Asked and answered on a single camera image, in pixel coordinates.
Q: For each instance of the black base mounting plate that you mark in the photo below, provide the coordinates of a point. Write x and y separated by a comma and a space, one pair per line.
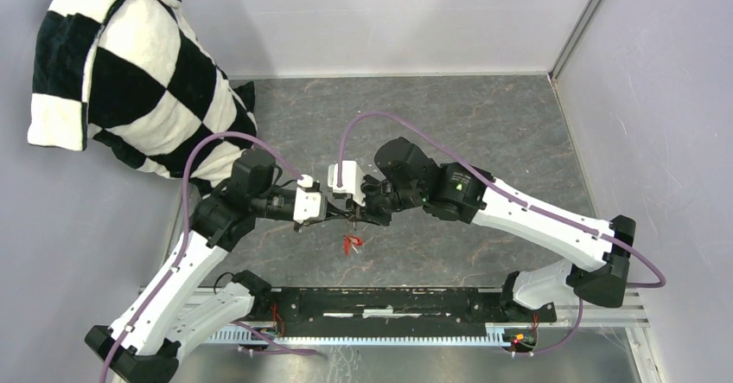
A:
390, 312

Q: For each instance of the white toothed cable duct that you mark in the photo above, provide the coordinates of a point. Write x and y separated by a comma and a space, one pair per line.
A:
489, 337

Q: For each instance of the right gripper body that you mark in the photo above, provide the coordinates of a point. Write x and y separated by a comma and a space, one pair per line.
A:
382, 199

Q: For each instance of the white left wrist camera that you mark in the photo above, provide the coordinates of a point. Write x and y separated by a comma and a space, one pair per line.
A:
310, 206

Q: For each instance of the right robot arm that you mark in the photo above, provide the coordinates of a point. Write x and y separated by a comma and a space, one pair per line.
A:
594, 253

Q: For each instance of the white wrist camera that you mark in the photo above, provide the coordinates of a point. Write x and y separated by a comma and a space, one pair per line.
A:
310, 206
345, 180

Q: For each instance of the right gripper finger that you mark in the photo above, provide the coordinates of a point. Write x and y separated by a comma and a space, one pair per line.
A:
367, 218
354, 210

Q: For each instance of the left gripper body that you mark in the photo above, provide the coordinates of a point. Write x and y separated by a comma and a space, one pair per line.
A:
308, 222

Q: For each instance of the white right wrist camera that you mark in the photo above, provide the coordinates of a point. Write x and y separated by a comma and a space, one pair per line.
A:
345, 180

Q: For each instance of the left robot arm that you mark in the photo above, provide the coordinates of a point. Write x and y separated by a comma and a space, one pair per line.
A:
183, 260

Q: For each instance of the black white checkered cloth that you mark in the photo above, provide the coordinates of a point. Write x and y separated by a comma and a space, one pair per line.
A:
132, 75

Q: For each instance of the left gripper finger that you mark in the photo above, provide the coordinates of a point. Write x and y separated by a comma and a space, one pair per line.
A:
337, 213
338, 220

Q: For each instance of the aluminium frame rail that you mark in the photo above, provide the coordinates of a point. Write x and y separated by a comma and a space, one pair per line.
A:
524, 338

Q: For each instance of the metal key organizer red handle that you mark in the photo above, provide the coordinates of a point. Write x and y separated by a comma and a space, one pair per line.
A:
352, 242

